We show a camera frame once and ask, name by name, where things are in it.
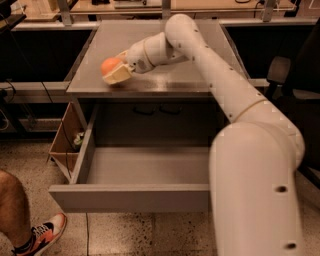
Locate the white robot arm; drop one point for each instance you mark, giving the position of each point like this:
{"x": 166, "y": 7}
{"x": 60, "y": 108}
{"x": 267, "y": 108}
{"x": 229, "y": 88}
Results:
{"x": 252, "y": 161}

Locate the wooden background table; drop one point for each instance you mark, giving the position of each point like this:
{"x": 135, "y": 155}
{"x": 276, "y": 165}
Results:
{"x": 48, "y": 10}

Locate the black office chair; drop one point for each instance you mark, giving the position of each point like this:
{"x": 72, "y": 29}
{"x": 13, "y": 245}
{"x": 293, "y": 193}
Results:
{"x": 294, "y": 86}

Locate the orange white sneaker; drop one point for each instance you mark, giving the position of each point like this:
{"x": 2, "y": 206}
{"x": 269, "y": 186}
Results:
{"x": 43, "y": 236}

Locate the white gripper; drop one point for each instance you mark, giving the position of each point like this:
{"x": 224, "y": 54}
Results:
{"x": 137, "y": 57}

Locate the person's bare leg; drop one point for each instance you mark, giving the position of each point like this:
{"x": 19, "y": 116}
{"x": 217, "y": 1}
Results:
{"x": 14, "y": 210}

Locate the open grey top drawer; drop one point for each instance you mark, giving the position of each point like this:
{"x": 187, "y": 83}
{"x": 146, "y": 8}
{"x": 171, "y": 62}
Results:
{"x": 142, "y": 158}

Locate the grey cabinet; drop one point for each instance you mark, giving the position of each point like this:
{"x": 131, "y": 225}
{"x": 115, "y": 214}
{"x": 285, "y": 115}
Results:
{"x": 179, "y": 57}

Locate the cardboard box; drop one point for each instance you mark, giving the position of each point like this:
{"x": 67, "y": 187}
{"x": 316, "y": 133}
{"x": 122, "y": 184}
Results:
{"x": 67, "y": 142}

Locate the orange fruit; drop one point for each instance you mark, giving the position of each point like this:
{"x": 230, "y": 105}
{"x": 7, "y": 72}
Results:
{"x": 109, "y": 64}

